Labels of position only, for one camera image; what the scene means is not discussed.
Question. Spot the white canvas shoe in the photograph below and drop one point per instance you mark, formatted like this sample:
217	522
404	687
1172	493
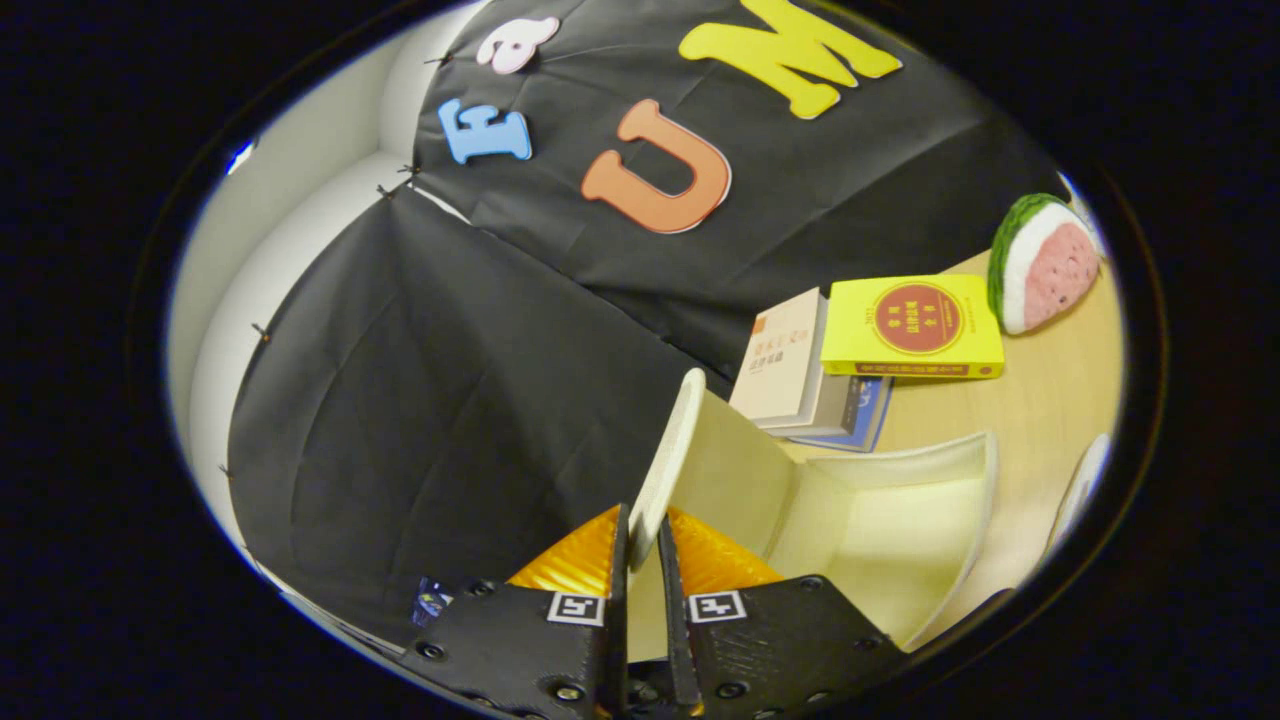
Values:
1085	480

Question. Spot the blue book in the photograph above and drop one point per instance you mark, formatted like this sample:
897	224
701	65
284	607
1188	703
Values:
868	430

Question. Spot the yellow book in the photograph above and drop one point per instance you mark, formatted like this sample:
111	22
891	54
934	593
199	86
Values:
910	325

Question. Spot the watermelon slice plush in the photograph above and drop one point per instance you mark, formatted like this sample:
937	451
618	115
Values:
1045	265

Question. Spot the beige storage box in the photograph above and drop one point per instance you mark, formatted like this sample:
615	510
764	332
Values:
880	540

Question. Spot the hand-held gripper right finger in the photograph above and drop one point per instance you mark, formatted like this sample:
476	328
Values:
770	640

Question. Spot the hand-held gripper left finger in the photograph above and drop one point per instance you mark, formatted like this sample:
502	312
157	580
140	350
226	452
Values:
520	640

